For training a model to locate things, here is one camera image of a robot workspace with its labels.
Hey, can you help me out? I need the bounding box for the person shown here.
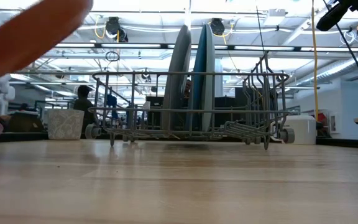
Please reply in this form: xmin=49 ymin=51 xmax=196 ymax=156
xmin=73 ymin=85 xmax=96 ymax=138

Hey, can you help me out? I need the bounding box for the orange plate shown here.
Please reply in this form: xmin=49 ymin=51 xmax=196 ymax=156
xmin=0 ymin=0 xmax=94 ymax=80

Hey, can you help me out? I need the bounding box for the thin black cable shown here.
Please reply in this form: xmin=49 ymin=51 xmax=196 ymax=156
xmin=323 ymin=0 xmax=358 ymax=107

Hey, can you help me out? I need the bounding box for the white robot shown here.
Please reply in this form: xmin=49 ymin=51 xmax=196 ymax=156
xmin=0 ymin=73 xmax=16 ymax=116

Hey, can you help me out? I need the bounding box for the white speckled container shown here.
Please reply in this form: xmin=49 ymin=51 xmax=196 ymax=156
xmin=47 ymin=108 xmax=85 ymax=141

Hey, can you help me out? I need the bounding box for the pale green plate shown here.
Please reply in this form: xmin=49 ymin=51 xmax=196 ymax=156
xmin=201 ymin=24 xmax=216 ymax=133

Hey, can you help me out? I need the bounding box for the blue plate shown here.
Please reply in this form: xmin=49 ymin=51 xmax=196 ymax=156
xmin=186 ymin=24 xmax=209 ymax=132

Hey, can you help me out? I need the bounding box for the white mug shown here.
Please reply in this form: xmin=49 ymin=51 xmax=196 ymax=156
xmin=282 ymin=115 xmax=318 ymax=146

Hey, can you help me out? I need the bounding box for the grey wire dish rack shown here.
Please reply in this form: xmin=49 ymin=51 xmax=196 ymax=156
xmin=85 ymin=54 xmax=295 ymax=151

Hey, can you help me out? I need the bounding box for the yellow cable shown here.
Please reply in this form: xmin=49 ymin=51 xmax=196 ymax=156
xmin=310 ymin=0 xmax=320 ymax=123

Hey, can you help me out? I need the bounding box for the grey plate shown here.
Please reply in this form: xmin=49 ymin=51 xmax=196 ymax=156
xmin=161 ymin=24 xmax=193 ymax=132

